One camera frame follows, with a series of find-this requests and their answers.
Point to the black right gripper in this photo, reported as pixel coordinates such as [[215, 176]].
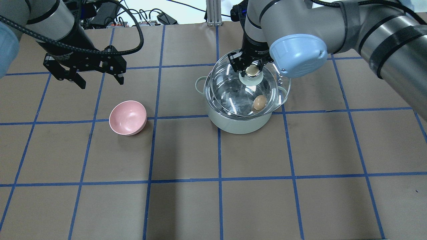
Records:
[[254, 47]]

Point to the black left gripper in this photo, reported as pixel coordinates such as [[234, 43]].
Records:
[[70, 43]]

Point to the glass pot lid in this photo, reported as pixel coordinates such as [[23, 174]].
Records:
[[250, 85]]

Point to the brown egg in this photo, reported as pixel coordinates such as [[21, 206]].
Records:
[[259, 103]]

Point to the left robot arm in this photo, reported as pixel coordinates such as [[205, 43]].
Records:
[[52, 19]]

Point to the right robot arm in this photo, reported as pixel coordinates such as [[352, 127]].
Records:
[[389, 36]]

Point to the pale green electric pot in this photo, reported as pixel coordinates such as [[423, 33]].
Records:
[[227, 123]]

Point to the pink bowl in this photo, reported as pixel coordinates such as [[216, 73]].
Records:
[[128, 118]]

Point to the black power adapter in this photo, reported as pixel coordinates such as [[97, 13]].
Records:
[[165, 19]]

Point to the aluminium frame post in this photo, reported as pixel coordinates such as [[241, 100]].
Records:
[[214, 13]]

